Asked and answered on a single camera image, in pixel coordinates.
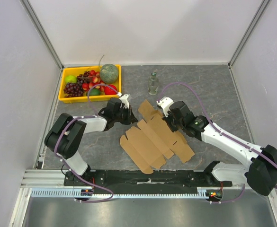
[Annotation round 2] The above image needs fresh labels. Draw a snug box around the purple cable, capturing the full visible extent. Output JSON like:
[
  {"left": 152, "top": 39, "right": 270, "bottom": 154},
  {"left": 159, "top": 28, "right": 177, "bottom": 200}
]
[
  {"left": 161, "top": 82, "right": 277, "bottom": 204},
  {"left": 54, "top": 89, "right": 120, "bottom": 204}
]

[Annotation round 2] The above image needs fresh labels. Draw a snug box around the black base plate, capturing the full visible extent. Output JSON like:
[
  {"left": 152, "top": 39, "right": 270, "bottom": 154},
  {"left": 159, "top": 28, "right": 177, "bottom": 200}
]
[{"left": 63, "top": 169, "right": 232, "bottom": 192}]

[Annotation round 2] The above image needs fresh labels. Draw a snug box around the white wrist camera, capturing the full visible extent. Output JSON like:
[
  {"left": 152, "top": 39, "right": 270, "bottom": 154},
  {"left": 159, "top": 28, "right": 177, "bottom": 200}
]
[
  {"left": 119, "top": 94, "right": 130, "bottom": 109},
  {"left": 156, "top": 97, "right": 174, "bottom": 117}
]

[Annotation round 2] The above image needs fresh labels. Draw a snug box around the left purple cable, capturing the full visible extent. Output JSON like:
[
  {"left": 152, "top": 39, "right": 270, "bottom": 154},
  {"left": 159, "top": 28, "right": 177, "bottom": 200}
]
[{"left": 54, "top": 89, "right": 120, "bottom": 204}]

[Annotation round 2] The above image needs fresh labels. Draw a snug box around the dark purple grape bunch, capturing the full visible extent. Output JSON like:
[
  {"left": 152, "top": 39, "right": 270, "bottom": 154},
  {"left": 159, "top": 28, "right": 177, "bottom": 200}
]
[{"left": 63, "top": 83, "right": 84, "bottom": 98}]

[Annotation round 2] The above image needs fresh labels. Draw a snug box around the green avocado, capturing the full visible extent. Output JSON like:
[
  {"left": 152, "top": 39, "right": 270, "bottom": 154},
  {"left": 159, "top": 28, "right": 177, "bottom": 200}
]
[{"left": 89, "top": 88, "right": 101, "bottom": 96}]

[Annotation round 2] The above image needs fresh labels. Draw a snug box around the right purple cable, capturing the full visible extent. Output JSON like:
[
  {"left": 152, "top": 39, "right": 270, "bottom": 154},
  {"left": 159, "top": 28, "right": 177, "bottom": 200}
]
[{"left": 161, "top": 82, "right": 277, "bottom": 204}]

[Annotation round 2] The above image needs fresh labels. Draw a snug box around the grey slotted cable duct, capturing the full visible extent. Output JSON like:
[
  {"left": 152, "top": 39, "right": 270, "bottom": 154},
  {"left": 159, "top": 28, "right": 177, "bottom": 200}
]
[{"left": 30, "top": 188, "right": 211, "bottom": 198}]

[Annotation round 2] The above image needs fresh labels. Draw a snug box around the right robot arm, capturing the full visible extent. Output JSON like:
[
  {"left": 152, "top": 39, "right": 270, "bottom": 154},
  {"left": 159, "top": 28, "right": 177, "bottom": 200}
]
[{"left": 157, "top": 97, "right": 277, "bottom": 196}]

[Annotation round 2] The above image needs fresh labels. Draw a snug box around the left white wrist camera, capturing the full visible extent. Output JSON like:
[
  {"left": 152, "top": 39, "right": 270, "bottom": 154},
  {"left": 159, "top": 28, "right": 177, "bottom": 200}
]
[{"left": 119, "top": 94, "right": 130, "bottom": 109}]

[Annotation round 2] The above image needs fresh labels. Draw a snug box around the red tomato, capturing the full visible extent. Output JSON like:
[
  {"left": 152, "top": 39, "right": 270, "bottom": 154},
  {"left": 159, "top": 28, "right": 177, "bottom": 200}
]
[{"left": 104, "top": 85, "right": 118, "bottom": 95}]

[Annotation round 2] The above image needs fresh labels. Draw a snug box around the yellow plastic bin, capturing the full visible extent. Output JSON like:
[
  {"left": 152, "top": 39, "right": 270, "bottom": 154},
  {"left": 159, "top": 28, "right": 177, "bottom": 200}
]
[{"left": 58, "top": 65, "right": 122, "bottom": 103}]

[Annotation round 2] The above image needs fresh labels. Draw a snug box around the green netted melon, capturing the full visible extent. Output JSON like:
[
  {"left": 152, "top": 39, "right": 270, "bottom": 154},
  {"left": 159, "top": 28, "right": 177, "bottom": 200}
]
[{"left": 100, "top": 64, "right": 119, "bottom": 84}]

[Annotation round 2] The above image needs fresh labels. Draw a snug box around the brown cardboard box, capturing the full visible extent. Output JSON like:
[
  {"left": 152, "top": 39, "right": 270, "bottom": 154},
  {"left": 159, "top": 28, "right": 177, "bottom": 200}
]
[{"left": 120, "top": 100, "right": 195, "bottom": 175}]

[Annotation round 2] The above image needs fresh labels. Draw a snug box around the red cherry bunch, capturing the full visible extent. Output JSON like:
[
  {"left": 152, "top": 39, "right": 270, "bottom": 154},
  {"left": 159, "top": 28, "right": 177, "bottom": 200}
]
[{"left": 77, "top": 70, "right": 103, "bottom": 91}]

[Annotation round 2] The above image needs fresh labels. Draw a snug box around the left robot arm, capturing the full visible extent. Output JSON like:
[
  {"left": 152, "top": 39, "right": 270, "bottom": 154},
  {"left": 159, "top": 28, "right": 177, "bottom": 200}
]
[{"left": 44, "top": 94, "right": 138, "bottom": 186}]

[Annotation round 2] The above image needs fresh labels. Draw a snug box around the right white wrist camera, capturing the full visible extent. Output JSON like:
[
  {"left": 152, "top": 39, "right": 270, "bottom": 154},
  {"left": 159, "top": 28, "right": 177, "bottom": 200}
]
[{"left": 156, "top": 97, "right": 174, "bottom": 117}]

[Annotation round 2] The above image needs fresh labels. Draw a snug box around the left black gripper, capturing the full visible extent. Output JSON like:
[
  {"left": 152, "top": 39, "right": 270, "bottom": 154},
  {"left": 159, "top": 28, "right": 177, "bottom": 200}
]
[{"left": 114, "top": 105, "right": 138, "bottom": 125}]

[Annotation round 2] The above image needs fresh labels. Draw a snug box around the clear glass bottle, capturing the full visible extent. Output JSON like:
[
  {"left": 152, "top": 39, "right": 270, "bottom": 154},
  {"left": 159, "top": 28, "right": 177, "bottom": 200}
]
[{"left": 148, "top": 72, "right": 159, "bottom": 96}]

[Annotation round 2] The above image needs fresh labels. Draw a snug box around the green apple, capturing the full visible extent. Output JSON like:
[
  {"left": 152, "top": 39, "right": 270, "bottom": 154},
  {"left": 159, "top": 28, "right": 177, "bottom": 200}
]
[{"left": 64, "top": 75, "right": 77, "bottom": 84}]

